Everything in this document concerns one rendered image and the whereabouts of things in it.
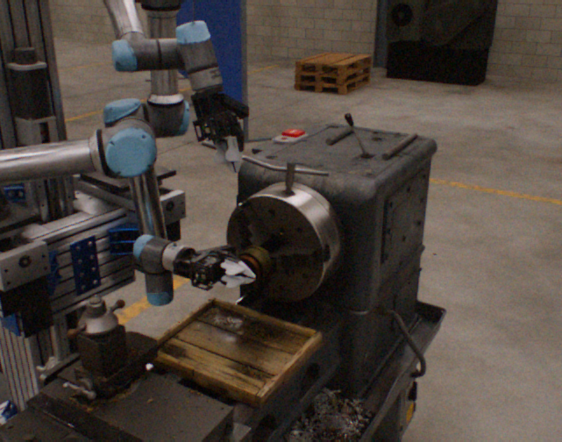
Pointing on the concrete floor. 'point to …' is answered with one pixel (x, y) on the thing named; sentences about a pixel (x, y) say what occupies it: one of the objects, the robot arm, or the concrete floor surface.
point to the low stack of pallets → (332, 72)
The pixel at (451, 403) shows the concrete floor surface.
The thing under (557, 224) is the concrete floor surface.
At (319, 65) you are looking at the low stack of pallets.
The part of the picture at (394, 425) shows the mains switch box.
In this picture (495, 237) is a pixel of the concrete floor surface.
